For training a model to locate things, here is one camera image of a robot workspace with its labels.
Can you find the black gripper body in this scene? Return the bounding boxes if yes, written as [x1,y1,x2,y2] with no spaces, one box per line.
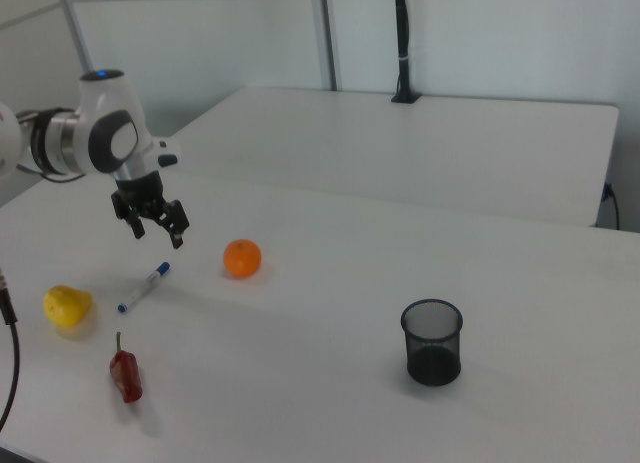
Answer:
[110,170,184,220]

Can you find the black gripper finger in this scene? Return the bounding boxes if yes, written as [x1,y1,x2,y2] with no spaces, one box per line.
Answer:
[162,201,191,249]
[124,205,147,241]

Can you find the blue white marker pen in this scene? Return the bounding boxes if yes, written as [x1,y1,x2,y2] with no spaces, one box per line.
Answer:
[117,261,172,315]

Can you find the black mesh pen cup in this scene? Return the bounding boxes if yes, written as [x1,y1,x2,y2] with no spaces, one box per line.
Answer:
[399,298,464,387]

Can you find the orange mandarin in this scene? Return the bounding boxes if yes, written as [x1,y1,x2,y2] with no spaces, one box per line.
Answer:
[222,238,263,280]

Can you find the red chili pepper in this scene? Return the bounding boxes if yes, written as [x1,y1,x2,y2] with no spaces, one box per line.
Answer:
[109,331,144,404]

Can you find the white side table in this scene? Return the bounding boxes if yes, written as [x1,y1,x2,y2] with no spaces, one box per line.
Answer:
[134,86,620,228]

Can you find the black cable with connector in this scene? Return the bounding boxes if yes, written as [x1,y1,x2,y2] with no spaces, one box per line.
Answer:
[0,265,21,434]

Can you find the black camera pole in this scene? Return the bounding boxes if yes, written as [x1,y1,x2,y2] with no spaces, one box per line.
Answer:
[390,0,422,105]

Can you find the wall socket with cable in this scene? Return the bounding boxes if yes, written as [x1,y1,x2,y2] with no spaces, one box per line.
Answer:
[602,181,621,230]

